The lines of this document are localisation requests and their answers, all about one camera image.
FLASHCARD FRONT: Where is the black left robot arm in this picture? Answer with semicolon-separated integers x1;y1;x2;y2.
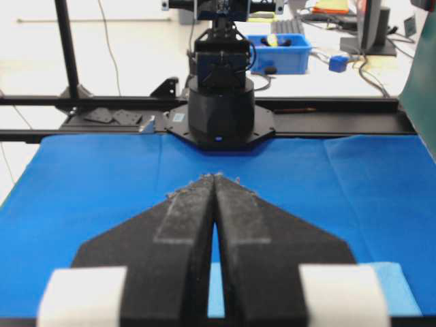
161;1;284;149

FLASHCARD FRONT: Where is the small blue box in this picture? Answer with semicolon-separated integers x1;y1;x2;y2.
328;55;349;73

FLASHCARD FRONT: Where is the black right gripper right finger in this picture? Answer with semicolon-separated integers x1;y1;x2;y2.
214;175;356;326

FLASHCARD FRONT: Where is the black aluminium frame rail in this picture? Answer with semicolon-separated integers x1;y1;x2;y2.
1;96;416;144

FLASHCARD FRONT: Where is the black vertical frame post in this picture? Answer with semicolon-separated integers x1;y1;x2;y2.
54;0;79;99

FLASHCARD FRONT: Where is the dark green board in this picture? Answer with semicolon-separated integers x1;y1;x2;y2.
400;12;435;157

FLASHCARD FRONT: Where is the light blue towel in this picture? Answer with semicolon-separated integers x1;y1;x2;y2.
207;262;422;318

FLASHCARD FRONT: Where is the black monitor stand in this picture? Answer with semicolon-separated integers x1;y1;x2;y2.
340;0;396;57

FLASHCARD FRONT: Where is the blue plastic bin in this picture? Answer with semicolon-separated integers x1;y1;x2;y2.
247;33;312;75

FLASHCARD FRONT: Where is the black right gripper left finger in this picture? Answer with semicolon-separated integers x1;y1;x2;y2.
37;173;216;327

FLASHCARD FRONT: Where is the dark blue table cloth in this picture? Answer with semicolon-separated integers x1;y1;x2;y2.
1;135;435;317

